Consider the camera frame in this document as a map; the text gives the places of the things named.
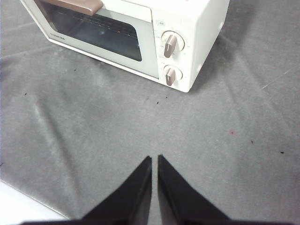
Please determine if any dark grey felt table cloth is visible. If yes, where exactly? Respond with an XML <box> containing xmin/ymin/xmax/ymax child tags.
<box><xmin>0</xmin><ymin>0</ymin><xmax>300</xmax><ymax>225</ymax></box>

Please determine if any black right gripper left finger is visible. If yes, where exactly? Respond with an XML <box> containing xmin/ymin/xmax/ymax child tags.
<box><xmin>81</xmin><ymin>155</ymin><xmax>152</xmax><ymax>225</ymax></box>

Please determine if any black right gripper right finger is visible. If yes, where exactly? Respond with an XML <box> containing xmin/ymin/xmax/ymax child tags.
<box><xmin>157</xmin><ymin>154</ymin><xmax>235</xmax><ymax>225</ymax></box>

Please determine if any cream toaster oven body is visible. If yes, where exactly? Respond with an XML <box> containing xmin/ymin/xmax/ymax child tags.
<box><xmin>20</xmin><ymin>0</ymin><xmax>231</xmax><ymax>94</ymax></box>

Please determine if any large cream temperature knob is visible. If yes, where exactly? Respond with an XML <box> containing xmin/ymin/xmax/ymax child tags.
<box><xmin>161</xmin><ymin>30</ymin><xmax>185</xmax><ymax>59</ymax></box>

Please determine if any small cream timer knob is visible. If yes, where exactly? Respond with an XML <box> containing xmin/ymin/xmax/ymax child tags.
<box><xmin>163</xmin><ymin>65</ymin><xmax>183</xmax><ymax>87</ymax></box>

